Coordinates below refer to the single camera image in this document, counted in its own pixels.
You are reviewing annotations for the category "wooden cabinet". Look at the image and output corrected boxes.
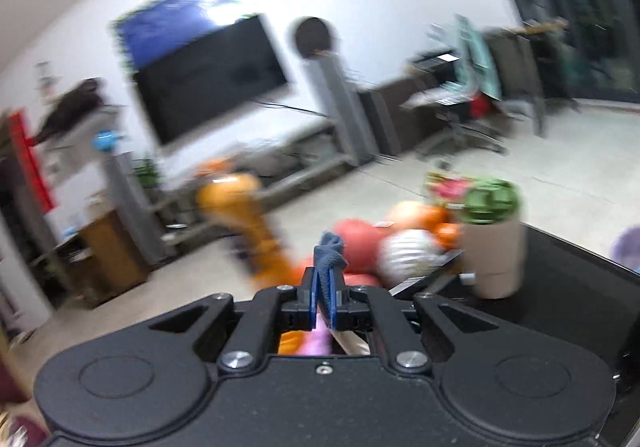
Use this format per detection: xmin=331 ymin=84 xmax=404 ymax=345
xmin=74 ymin=211 xmax=152 ymax=304

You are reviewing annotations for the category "beige cup with green lid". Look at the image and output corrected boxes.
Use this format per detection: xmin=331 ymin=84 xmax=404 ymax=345
xmin=460 ymin=180 xmax=529 ymax=299

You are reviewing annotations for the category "orange giraffe toy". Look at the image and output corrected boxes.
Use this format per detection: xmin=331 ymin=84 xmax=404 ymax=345
xmin=196 ymin=173 xmax=302 ymax=289

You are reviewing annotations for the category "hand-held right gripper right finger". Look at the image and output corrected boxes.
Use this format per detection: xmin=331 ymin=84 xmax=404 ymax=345
xmin=327 ymin=272 xmax=501 ymax=374

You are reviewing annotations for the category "small orange fruit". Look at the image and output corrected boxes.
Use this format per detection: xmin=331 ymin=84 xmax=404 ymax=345
xmin=434 ymin=223 xmax=461 ymax=248

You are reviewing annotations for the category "grey standing pillar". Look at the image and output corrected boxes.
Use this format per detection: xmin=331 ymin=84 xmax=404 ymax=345
xmin=304 ymin=54 xmax=377 ymax=167
xmin=102 ymin=152 xmax=167 ymax=269

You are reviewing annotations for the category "round black fan head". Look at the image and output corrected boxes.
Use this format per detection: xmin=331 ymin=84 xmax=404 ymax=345
xmin=292 ymin=17 xmax=335 ymax=59

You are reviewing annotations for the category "lilac round object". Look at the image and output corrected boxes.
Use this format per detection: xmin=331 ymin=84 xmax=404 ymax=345
xmin=610 ymin=226 xmax=640 ymax=274

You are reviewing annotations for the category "dark bag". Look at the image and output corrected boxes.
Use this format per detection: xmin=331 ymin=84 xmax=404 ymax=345
xmin=32 ymin=78 xmax=109 ymax=144

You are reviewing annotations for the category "metal rack cart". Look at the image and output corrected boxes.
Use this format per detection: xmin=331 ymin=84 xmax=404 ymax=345
xmin=404 ymin=16 xmax=507 ymax=159

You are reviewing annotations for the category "low television bench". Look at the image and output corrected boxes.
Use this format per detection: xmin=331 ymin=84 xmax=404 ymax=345
xmin=164 ymin=124 xmax=353 ymax=240

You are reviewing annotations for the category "blue wall poster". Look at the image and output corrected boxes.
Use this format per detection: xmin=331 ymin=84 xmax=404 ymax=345
xmin=111 ymin=0 xmax=251 ymax=74

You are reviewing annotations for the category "pink dragon fruit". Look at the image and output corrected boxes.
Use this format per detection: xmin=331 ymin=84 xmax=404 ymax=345
xmin=425 ymin=174 xmax=474 ymax=209

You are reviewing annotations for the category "red apple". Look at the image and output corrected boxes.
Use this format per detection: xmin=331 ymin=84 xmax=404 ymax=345
xmin=332 ymin=218 xmax=387 ymax=274

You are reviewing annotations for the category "black flat television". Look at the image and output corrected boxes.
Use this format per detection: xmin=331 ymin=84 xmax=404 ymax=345
xmin=131 ymin=14 xmax=292 ymax=146

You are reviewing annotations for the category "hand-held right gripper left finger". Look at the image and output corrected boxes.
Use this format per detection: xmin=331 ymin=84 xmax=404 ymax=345
xmin=147 ymin=267 xmax=321 ymax=374

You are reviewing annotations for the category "cream shirt with navy collar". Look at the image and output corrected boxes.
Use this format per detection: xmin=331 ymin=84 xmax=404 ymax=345
xmin=312 ymin=231 xmax=374 ymax=357

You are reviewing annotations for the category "pale peach apple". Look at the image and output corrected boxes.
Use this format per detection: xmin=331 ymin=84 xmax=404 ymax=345
xmin=387 ymin=201 xmax=426 ymax=231

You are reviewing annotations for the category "red wall banner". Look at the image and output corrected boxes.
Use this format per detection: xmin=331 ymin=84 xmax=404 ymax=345
xmin=9 ymin=110 xmax=57 ymax=214

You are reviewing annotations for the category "dark glass door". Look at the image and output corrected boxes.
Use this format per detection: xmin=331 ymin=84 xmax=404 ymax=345
xmin=480 ymin=0 xmax=640 ymax=104

